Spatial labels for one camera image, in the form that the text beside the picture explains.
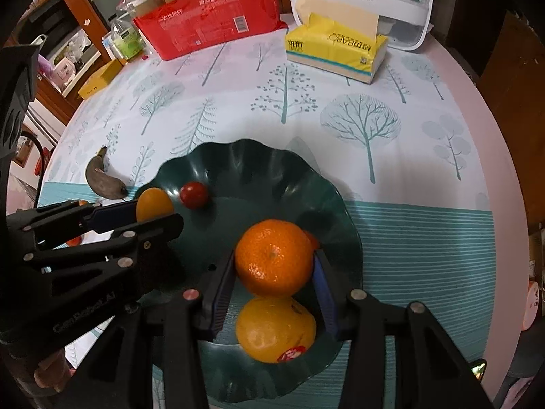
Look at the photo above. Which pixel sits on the yellow flat box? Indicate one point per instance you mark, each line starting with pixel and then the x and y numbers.
pixel 100 79

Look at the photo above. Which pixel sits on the green label glass bottle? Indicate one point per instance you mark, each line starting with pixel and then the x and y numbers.
pixel 125 37

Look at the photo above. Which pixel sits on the red tissue paper package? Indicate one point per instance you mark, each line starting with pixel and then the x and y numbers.
pixel 185 26

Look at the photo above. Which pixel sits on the printed tree tablecloth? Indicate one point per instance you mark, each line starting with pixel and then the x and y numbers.
pixel 425 173

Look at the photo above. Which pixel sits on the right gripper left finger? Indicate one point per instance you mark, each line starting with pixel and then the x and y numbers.
pixel 197 314

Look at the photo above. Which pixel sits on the yellow orange with sticker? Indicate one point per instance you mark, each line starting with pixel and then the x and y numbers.
pixel 275 330

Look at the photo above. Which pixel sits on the small orange mandarin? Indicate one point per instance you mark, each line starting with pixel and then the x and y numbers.
pixel 76 241

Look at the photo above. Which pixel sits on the left hand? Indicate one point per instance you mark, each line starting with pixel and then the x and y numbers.
pixel 53 372

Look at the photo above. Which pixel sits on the overripe brown banana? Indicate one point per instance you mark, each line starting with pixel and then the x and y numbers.
pixel 101 183

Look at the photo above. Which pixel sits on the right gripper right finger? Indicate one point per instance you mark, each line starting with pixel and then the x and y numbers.
pixel 356 317

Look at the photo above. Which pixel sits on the red cherry tomato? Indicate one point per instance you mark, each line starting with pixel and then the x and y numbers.
pixel 194 195
pixel 315 243

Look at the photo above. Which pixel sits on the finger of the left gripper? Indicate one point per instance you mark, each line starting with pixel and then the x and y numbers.
pixel 60 222
pixel 122 243

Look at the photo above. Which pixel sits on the large orange mandarin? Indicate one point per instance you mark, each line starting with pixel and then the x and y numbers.
pixel 274 258

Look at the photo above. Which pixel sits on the yellow tissue pack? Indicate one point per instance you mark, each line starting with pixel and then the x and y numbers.
pixel 338 38

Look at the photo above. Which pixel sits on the small yellow citrus fruit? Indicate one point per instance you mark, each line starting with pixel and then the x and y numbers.
pixel 153 203

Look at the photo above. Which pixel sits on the dark green leaf plate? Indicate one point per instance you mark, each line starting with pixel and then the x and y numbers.
pixel 250 182

